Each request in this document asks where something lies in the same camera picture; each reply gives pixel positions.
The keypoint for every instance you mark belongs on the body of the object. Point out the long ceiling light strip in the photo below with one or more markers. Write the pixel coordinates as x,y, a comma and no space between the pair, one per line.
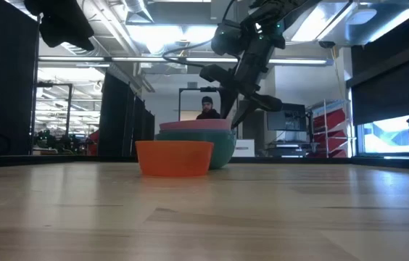
135,59

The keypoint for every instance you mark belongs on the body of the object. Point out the orange plastic bowl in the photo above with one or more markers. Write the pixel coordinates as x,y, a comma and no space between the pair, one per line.
173,158

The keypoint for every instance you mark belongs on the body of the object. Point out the black room divider panels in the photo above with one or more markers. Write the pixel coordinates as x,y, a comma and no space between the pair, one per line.
117,119

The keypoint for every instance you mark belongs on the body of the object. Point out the small white box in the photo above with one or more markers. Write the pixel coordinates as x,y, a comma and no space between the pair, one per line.
243,148

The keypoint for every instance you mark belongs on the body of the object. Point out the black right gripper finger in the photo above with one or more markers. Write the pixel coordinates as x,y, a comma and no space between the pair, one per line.
227,101
245,111

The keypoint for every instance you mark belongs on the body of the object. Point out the pink plastic bowl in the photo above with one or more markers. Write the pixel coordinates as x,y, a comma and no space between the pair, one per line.
195,125

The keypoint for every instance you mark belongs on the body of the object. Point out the black computer monitor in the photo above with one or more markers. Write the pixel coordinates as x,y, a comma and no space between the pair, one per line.
286,117

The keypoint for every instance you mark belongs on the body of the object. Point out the opaque green plastic bowl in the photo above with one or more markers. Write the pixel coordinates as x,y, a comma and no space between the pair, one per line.
223,149

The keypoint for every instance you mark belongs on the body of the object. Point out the large black partition panel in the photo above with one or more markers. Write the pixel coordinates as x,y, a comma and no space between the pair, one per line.
1,90

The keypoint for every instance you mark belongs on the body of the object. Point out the person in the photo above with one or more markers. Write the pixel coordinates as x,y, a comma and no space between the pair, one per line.
208,110

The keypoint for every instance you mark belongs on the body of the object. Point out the red and white shelving rack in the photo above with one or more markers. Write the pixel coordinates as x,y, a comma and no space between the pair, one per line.
329,127

